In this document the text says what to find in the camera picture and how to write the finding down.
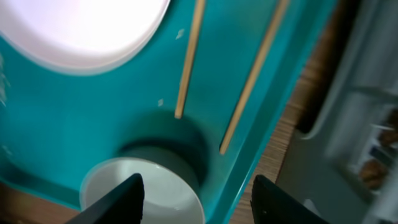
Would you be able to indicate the teal plastic serving tray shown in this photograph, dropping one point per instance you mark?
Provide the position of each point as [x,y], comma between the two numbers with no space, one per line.
[56,126]

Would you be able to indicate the grey round bowl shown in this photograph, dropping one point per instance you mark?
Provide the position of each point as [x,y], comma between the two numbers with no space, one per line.
[170,185]

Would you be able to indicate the large white round plate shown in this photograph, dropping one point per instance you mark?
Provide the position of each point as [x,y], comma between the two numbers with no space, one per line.
[80,37]

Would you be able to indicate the wooden chopstick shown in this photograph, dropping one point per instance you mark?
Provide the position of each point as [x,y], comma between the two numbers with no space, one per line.
[198,14]
[261,56]

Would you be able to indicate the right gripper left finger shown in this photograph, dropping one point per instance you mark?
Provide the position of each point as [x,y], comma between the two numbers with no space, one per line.
[124,204]

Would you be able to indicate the grey plastic dishwasher rack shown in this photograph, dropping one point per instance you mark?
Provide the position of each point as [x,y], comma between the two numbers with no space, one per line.
[345,168]

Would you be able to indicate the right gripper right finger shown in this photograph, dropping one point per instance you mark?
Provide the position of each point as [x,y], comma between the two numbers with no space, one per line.
[270,204]

